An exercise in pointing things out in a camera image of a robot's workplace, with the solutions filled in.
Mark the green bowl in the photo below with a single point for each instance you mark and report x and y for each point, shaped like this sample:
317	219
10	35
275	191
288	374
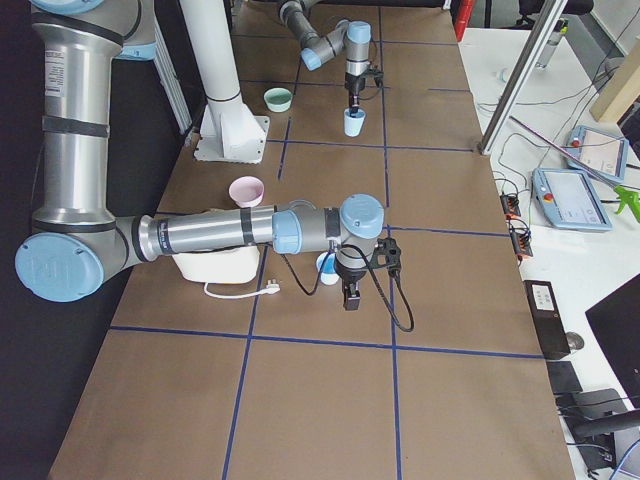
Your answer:
278	99

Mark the pink bowl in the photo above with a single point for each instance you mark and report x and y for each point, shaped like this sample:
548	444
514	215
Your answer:
247	191

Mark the black laptop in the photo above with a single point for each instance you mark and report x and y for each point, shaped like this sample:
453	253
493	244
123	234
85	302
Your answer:
614	322

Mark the cream toaster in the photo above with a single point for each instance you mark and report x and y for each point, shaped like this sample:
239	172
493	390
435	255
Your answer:
227	266

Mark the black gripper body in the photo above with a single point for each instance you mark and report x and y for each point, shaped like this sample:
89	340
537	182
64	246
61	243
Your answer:
354	86
346	275

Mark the far teach pendant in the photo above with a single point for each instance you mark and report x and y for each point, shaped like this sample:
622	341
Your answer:
602	151

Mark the orange power strip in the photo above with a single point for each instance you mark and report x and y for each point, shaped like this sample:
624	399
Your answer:
519	231

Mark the teach pendant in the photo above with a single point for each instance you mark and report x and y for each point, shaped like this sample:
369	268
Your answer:
568	200
602	151

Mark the light blue cup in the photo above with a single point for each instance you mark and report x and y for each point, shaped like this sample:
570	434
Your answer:
353	122
325	265

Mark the near teach pendant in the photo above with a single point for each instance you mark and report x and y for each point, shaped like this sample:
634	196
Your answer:
568	200

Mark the black box with label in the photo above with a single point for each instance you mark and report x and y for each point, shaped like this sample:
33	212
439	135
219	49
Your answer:
546	318

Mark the aluminium frame post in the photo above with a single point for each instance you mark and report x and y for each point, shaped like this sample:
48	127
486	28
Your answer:
542	38

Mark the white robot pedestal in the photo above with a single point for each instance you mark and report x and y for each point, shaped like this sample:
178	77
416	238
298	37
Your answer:
229	131

